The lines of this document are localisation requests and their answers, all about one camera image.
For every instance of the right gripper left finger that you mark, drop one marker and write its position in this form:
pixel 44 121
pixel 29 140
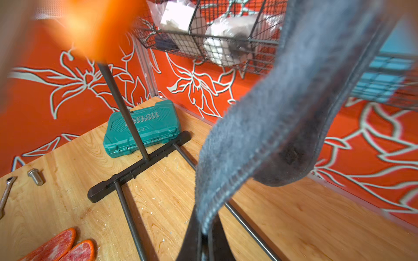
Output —
pixel 191 247

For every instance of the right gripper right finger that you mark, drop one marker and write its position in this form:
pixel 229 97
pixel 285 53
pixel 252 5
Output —
pixel 219 249

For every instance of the red patterned insole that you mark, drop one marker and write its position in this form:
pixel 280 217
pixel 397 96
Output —
pixel 54 249

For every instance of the dark grey insole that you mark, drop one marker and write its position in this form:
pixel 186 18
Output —
pixel 298 156
pixel 325 40

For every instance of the pink clip hanger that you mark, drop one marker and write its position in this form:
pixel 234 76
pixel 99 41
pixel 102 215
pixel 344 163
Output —
pixel 96 28

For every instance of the green tool case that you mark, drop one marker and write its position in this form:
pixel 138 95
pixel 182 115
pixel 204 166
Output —
pixel 155 125

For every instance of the steel bolt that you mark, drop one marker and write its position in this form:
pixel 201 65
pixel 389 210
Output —
pixel 34 174

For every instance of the metal wrench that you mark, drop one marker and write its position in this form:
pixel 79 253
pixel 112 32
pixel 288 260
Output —
pixel 9 183

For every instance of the blue box in basket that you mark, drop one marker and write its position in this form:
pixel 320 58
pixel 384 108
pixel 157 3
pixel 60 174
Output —
pixel 392 76

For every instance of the black wire basket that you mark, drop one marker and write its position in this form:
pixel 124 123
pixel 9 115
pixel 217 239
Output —
pixel 240 35

